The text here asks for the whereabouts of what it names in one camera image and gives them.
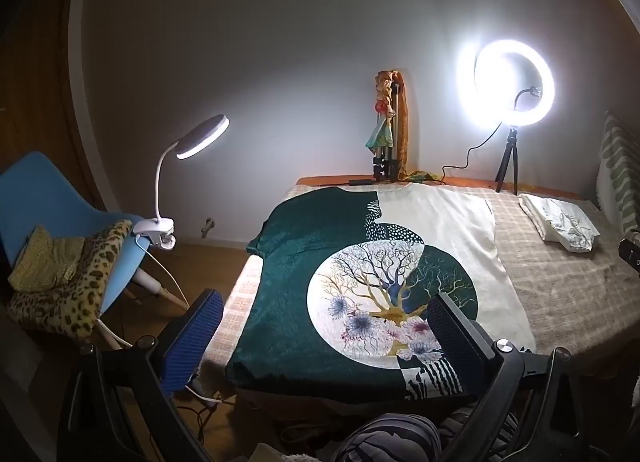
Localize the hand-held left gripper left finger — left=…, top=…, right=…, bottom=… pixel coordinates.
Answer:
left=57, top=289, right=224, bottom=462

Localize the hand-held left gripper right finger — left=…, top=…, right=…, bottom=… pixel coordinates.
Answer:
left=426, top=293, right=601, bottom=462

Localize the green cream tree print shirt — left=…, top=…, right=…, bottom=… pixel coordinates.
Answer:
left=225, top=183, right=537, bottom=402

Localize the folded white cloth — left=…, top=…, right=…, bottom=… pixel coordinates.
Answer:
left=517, top=193, right=601, bottom=254

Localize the beige checked blanket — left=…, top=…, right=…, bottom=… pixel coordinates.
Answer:
left=192, top=177, right=640, bottom=393

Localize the green white striped pillow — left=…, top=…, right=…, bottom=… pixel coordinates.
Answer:
left=595, top=112, right=640, bottom=243

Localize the person's striped clothing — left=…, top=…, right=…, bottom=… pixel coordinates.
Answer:
left=335, top=414, right=521, bottom=462

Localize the leopard print cushion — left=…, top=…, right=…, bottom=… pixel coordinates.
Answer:
left=6, top=219, right=133, bottom=340

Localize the small black tripod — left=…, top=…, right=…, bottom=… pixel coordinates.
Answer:
left=494, top=127, right=521, bottom=195

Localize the yellow cloth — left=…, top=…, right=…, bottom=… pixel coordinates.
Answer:
left=7, top=225, right=86, bottom=293

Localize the silver tripod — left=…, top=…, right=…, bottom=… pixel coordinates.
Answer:
left=372, top=82, right=403, bottom=183

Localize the black gooseneck phone holder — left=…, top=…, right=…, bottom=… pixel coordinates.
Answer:
left=515, top=86, right=544, bottom=111

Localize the white clip desk lamp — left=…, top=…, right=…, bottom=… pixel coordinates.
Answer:
left=131, top=114, right=231, bottom=249

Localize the blue chair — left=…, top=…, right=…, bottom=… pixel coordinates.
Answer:
left=0, top=151, right=188, bottom=343

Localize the orange scarf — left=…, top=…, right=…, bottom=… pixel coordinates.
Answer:
left=377, top=69, right=436, bottom=183

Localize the colourful patterned cloth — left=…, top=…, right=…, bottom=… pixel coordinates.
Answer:
left=365, top=70, right=401, bottom=153

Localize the white lamp cable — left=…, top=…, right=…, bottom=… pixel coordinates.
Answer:
left=134, top=236, right=190, bottom=307

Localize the black ring light cable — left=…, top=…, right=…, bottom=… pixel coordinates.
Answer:
left=440, top=122, right=503, bottom=180

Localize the wooden bed frame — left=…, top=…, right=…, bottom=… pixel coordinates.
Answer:
left=295, top=174, right=596, bottom=203

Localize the white ring light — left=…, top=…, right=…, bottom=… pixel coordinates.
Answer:
left=457, top=39, right=556, bottom=130

